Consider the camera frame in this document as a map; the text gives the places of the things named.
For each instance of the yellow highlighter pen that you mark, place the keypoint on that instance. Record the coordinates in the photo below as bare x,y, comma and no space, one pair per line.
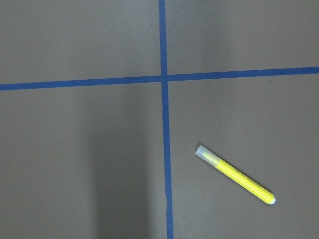
235,175

